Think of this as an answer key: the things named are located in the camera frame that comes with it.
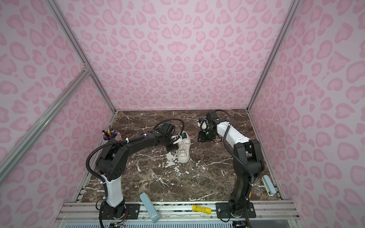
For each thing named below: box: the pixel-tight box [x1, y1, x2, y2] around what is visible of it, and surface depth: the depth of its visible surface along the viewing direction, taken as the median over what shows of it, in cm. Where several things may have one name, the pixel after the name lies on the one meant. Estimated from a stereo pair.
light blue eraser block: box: [139, 192, 161, 224], surface depth 73 cm
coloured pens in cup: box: [101, 129, 117, 141], surface depth 92 cm
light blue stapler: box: [261, 174, 277, 197], surface depth 80 cm
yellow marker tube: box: [192, 205, 212, 215], surface depth 74 cm
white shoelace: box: [175, 136, 195, 155], surface depth 92 cm
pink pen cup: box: [102, 129, 123, 142], surface depth 92 cm
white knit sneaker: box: [177, 131, 192, 164], surface depth 92 cm
